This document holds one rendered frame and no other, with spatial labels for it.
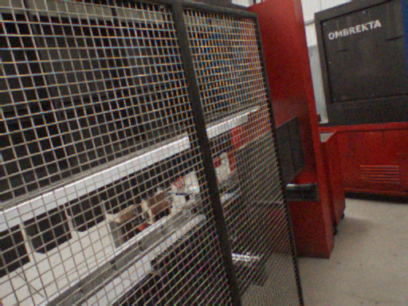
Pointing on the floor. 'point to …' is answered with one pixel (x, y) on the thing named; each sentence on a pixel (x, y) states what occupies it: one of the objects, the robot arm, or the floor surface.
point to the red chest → (333, 177)
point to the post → (202, 150)
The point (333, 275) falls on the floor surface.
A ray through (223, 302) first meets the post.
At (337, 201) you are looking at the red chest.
